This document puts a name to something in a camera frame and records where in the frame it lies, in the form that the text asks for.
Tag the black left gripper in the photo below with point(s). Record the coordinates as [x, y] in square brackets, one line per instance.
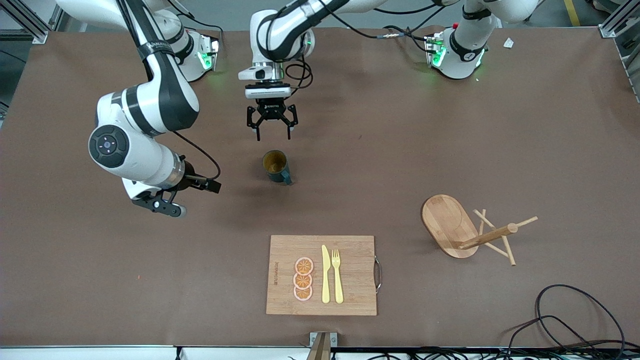
[272, 110]

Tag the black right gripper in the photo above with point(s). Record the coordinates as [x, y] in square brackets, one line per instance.
[192, 179]

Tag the dark teal cup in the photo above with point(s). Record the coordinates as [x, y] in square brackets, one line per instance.
[275, 162]

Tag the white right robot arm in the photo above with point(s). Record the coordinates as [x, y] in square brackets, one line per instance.
[145, 105]

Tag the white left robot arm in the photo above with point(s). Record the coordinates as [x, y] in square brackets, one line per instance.
[260, 30]

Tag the brown table mat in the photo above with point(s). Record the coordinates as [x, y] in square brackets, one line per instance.
[350, 200]

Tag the orange slice toy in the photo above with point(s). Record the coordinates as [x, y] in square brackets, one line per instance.
[302, 281]
[302, 294]
[304, 266]

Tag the yellow plastic knife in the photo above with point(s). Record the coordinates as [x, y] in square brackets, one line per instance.
[325, 280]

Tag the yellow plastic fork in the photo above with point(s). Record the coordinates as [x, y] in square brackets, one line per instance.
[338, 285]

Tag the bamboo cutting board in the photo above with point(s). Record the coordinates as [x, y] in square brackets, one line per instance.
[355, 270]

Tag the wooden mug tree stand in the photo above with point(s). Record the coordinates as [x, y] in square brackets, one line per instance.
[440, 220]

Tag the white paper scrap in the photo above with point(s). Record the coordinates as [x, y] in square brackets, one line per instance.
[508, 43]

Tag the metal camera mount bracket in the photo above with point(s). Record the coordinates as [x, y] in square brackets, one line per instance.
[320, 350]

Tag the white table edge rail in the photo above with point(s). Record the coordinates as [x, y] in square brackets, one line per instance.
[100, 354]

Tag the aluminium frame profile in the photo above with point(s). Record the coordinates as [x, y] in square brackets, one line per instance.
[39, 35]
[607, 29]

